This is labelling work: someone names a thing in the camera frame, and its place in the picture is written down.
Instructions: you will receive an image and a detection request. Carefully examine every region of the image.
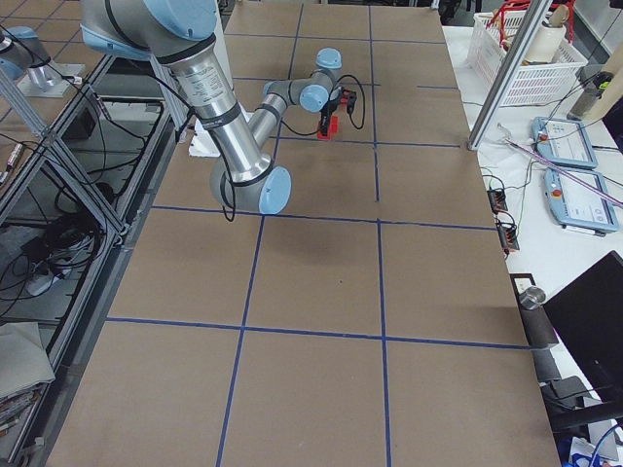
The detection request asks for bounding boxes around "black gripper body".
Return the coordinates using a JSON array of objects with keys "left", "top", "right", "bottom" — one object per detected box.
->
[{"left": 324, "top": 86, "right": 357, "bottom": 115}]

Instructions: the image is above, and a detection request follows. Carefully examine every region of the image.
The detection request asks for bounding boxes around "red block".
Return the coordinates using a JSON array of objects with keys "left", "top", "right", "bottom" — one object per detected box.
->
[{"left": 316, "top": 115, "right": 339, "bottom": 140}]

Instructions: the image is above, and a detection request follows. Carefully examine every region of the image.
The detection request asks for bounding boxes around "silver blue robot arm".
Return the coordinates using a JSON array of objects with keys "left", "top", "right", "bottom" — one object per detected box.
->
[{"left": 81, "top": 1, "right": 342, "bottom": 215}]

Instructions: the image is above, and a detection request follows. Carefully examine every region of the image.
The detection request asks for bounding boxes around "upper teach pendant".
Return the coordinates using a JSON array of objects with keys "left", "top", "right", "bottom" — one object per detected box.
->
[{"left": 531, "top": 117, "right": 598, "bottom": 169}]

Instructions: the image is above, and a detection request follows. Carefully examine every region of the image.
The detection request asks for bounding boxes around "teach pendant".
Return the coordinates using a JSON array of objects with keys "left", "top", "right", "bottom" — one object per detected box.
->
[
  {"left": 531, "top": 117, "right": 598, "bottom": 169},
  {"left": 544, "top": 167, "right": 619, "bottom": 234}
]

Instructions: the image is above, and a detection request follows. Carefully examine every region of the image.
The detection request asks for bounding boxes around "lower teach pendant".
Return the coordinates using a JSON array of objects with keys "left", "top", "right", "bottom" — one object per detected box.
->
[{"left": 544, "top": 167, "right": 619, "bottom": 234}]

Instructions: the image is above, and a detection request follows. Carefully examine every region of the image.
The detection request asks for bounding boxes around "small metal cup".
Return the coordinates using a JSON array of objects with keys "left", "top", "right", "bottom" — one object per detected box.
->
[{"left": 518, "top": 286, "right": 546, "bottom": 310}]

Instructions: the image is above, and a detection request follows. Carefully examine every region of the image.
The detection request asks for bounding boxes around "black monitor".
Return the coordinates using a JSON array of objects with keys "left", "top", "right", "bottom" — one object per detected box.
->
[{"left": 544, "top": 251, "right": 622, "bottom": 402}]

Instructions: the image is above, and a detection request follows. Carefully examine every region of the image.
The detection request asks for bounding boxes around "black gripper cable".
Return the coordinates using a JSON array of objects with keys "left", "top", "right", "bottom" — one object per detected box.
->
[{"left": 279, "top": 74, "right": 367, "bottom": 136}]

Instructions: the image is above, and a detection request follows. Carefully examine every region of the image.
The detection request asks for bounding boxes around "aluminium frame post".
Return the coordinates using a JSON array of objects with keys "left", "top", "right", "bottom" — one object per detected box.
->
[{"left": 467, "top": 0, "right": 552, "bottom": 151}]

